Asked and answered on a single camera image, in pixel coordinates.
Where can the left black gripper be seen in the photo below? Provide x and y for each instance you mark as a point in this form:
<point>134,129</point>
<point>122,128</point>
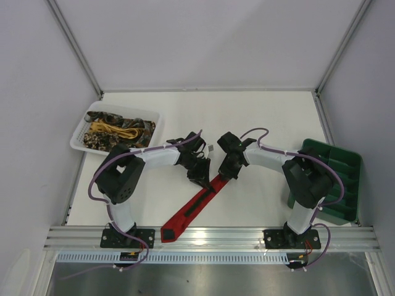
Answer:
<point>198,170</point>

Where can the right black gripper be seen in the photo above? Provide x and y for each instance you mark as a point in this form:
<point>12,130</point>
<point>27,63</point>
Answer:
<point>230,164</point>

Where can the red necktie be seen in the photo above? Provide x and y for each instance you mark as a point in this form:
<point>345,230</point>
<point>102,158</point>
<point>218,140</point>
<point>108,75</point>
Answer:
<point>178,223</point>

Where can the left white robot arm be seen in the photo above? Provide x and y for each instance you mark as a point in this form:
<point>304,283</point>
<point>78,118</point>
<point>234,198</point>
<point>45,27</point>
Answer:
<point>118,175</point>

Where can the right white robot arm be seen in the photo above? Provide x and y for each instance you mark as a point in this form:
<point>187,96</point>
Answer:
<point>309,180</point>

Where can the dark multicolour patterned tie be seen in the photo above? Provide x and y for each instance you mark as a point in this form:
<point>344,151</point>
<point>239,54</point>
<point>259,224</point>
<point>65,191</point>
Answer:
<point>120,121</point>

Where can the brown floral tie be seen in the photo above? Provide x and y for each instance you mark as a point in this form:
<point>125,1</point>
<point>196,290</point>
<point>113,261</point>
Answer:
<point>105,141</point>

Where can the yellow patterned tie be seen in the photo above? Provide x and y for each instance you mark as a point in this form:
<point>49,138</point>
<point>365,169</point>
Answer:
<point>128,133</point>

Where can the white plastic basket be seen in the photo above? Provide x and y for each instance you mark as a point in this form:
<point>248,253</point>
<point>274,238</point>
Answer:
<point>76,141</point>

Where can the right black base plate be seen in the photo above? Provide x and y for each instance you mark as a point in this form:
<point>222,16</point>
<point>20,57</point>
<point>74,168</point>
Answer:
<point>280,238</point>

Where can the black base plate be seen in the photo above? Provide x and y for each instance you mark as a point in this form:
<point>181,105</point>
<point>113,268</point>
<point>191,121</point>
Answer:
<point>280,238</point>
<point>112,239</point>

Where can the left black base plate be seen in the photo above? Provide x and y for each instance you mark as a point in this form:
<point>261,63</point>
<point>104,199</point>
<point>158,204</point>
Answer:
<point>112,239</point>

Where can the aluminium mounting rail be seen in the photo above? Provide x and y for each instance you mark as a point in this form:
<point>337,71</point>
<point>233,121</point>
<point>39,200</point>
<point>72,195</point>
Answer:
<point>213,239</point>

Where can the white slotted cable duct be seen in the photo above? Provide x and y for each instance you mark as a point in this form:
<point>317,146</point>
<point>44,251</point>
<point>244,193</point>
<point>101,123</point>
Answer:
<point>254,258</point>

